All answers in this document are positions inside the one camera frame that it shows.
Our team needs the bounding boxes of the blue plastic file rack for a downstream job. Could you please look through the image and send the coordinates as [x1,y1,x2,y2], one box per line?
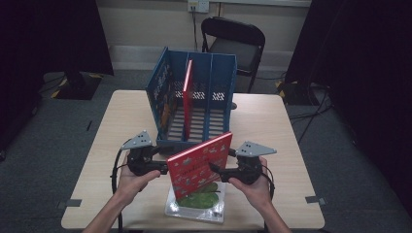
[145,47,238,154]

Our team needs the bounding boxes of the person's right hand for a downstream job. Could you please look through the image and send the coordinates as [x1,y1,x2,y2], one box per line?
[227,157,271,212]

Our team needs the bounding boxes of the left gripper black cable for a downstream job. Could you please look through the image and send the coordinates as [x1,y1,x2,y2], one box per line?
[111,147,130,233]

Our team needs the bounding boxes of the white wall socket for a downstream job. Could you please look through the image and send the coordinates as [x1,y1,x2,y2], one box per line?
[188,0,210,14]

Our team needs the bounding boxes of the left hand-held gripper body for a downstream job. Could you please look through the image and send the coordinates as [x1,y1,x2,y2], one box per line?
[120,130,154,178]

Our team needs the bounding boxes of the black floor cables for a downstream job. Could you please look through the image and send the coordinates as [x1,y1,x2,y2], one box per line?
[288,86,334,145]

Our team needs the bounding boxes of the black stand base yellow tape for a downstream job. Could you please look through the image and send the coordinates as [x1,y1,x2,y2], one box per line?
[51,71,103,101]
[275,79,325,106]

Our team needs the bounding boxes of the white book with green picture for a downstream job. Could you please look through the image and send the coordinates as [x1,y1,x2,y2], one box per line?
[164,181,226,224]

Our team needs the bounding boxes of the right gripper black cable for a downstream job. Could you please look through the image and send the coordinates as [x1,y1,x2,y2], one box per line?
[258,164,276,233]

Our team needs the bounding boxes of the blue cartoon picture book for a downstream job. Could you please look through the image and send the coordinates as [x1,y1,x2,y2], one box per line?
[147,48,176,140]

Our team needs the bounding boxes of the black curtain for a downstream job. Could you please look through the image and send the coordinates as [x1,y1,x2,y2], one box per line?
[0,0,115,156]
[285,0,412,208]

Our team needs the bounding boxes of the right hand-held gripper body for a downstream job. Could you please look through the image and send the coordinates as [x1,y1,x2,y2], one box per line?
[235,141,278,185]

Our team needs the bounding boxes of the person's left hand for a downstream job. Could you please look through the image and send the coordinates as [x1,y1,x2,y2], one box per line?
[116,163,162,207]

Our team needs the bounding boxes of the black wall socket cable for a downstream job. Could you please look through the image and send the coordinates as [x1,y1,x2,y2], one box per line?
[191,6,199,52]

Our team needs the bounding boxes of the black folding chair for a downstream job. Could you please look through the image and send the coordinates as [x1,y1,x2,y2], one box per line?
[200,17,266,94]

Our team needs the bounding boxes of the grey tape piece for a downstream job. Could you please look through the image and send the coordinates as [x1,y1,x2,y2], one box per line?
[57,198,83,210]
[304,195,327,207]

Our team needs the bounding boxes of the red picture book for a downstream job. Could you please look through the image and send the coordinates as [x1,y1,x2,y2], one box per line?
[182,58,194,144]
[166,130,234,201]

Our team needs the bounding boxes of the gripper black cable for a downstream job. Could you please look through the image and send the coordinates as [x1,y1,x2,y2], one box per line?
[258,164,276,233]
[111,147,130,233]

